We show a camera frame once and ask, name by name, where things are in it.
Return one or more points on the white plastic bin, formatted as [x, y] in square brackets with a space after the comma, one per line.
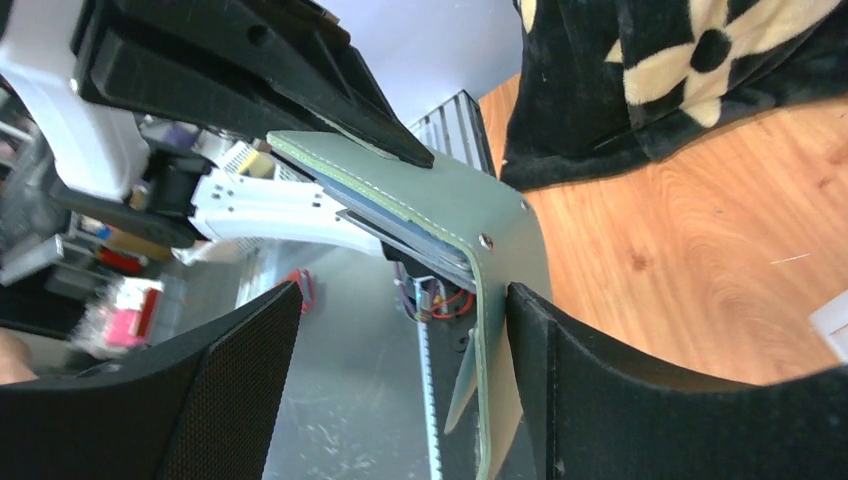
[830, 321]

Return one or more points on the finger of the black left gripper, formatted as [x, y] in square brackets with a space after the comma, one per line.
[248, 67]

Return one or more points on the black floral fleece blanket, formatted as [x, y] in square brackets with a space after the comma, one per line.
[608, 87]

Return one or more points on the pink packaged items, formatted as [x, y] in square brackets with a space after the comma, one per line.
[117, 319]

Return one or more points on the teal leather card holder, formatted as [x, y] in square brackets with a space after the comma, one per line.
[461, 223]

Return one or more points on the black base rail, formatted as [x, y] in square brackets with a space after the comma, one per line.
[456, 129]

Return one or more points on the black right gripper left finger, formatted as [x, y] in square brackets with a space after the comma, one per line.
[201, 405]

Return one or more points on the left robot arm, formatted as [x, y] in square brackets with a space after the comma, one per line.
[104, 167]

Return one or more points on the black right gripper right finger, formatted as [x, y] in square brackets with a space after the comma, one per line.
[598, 408]

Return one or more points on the small red box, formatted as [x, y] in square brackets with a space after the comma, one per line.
[304, 281]

